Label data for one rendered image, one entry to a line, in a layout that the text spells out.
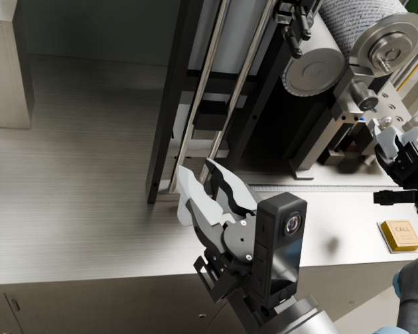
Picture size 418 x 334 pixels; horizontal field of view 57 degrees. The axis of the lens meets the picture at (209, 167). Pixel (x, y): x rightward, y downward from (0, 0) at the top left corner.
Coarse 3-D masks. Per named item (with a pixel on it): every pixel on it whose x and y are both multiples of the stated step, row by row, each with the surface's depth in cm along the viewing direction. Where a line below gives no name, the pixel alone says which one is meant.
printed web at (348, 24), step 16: (320, 0) 64; (336, 0) 80; (352, 0) 76; (368, 0) 74; (384, 0) 73; (320, 16) 86; (336, 16) 80; (352, 16) 75; (368, 16) 72; (384, 16) 70; (336, 32) 80; (352, 32) 75; (288, 64) 74; (304, 96) 82
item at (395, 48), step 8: (392, 32) 71; (400, 32) 71; (376, 40) 72; (384, 40) 71; (392, 40) 70; (400, 40) 71; (408, 40) 71; (376, 48) 72; (384, 48) 72; (392, 48) 72; (400, 48) 72; (408, 48) 73; (368, 56) 75; (376, 56) 73; (384, 56) 74; (392, 56) 74; (400, 56) 74; (376, 64) 75; (392, 64) 75
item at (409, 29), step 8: (392, 24) 70; (400, 24) 70; (408, 24) 70; (376, 32) 71; (384, 32) 71; (408, 32) 72; (416, 32) 72; (368, 40) 72; (416, 40) 74; (360, 48) 73; (368, 48) 73; (360, 56) 75; (360, 64) 76; (368, 64) 77; (376, 72) 79
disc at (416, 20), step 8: (392, 16) 69; (400, 16) 69; (408, 16) 69; (416, 16) 69; (376, 24) 69; (384, 24) 70; (416, 24) 71; (368, 32) 71; (360, 40) 72; (352, 48) 73; (416, 48) 76; (352, 56) 75; (408, 56) 77; (352, 64) 76; (400, 64) 78
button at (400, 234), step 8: (384, 224) 91; (392, 224) 91; (400, 224) 91; (408, 224) 92; (384, 232) 91; (392, 232) 89; (400, 232) 90; (408, 232) 91; (392, 240) 89; (400, 240) 88; (408, 240) 89; (416, 240) 90; (392, 248) 89; (400, 248) 88; (408, 248) 89; (416, 248) 90
